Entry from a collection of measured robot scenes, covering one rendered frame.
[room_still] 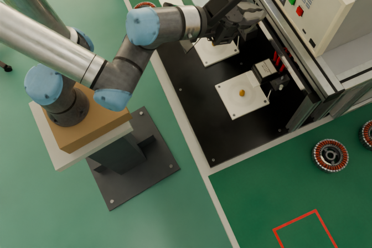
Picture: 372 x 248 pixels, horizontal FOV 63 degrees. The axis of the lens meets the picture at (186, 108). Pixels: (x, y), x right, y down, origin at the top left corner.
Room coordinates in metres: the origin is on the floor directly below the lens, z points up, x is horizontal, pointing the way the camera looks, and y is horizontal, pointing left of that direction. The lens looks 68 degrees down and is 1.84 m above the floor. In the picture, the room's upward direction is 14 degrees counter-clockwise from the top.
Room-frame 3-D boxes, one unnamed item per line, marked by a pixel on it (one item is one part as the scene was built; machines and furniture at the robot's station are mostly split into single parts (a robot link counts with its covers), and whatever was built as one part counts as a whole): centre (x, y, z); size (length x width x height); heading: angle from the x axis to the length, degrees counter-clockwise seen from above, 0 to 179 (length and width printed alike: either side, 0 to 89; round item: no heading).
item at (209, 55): (0.66, -0.17, 0.78); 0.15 x 0.15 x 0.01; 10
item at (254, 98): (0.43, -0.21, 0.78); 0.15 x 0.15 x 0.01; 10
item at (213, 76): (0.55, -0.21, 0.76); 0.64 x 0.47 x 0.02; 10
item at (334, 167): (0.13, -0.44, 0.77); 0.11 x 0.11 x 0.04
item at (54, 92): (0.53, 0.40, 0.99); 0.13 x 0.12 x 0.14; 145
